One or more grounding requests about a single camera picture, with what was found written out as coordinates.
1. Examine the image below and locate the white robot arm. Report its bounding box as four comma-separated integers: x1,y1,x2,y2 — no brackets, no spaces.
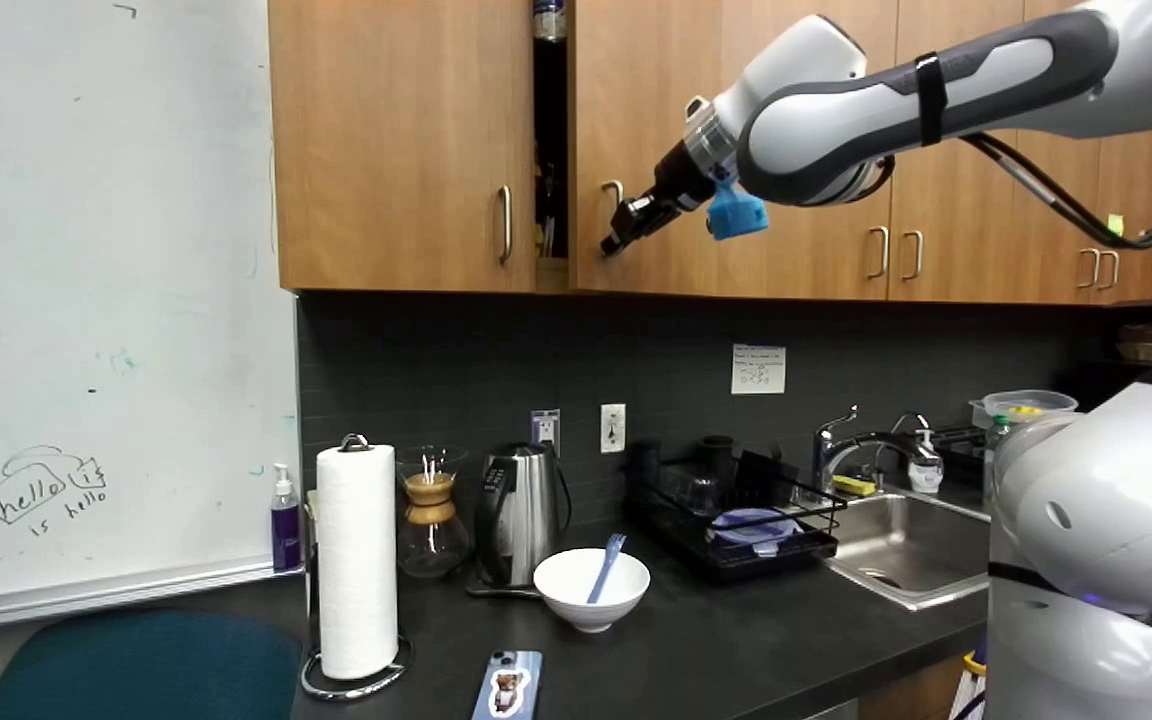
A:
599,0,1152,720

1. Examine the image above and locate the grey light switch plate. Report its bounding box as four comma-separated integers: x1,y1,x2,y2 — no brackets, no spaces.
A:
731,346,788,397

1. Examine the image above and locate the purple soap bottle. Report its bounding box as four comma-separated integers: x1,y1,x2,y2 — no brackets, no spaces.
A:
268,464,301,573

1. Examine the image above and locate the glass coffee carafe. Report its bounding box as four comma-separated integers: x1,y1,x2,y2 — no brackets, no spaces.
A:
400,446,473,581

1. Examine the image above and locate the blue white plate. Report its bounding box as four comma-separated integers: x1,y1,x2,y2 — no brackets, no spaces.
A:
707,508,802,562

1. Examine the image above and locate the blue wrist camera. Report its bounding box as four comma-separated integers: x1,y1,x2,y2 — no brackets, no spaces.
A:
707,186,770,240

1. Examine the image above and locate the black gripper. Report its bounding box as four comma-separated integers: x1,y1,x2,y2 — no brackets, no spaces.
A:
599,144,718,256

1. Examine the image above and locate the steel sink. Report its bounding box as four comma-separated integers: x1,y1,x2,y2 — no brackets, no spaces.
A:
824,496,993,614

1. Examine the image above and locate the white ceramic bowl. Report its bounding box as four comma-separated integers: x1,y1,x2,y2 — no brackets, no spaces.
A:
532,550,654,635

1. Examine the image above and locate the stainless steel electric kettle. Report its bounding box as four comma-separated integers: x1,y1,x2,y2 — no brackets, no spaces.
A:
473,439,573,595

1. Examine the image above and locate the blue phone on counter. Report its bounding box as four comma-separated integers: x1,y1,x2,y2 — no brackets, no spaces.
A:
473,649,543,720

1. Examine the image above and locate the blue chair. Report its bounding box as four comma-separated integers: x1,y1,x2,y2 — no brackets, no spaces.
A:
0,614,301,720

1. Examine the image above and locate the chrome faucet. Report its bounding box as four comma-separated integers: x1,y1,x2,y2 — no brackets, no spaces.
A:
812,409,945,494

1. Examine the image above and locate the wooden cupboard door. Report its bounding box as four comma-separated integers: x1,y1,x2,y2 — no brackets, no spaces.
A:
268,0,541,294
568,0,725,297

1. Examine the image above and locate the blue spoon in bowl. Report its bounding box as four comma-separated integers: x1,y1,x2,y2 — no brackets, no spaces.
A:
583,533,627,604

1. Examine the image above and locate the white wall outlet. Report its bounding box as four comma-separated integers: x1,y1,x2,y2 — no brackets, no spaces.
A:
599,405,627,458

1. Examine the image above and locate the white paper towel roll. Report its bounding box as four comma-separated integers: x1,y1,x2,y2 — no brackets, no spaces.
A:
301,431,403,704

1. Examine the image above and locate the white whiteboard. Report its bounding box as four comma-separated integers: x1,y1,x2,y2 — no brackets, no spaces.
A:
0,0,301,624

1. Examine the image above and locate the black dish rack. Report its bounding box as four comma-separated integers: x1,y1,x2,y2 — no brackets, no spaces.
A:
623,438,836,586

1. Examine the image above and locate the plastic container with food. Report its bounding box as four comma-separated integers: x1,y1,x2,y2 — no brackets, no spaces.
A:
973,387,1078,431

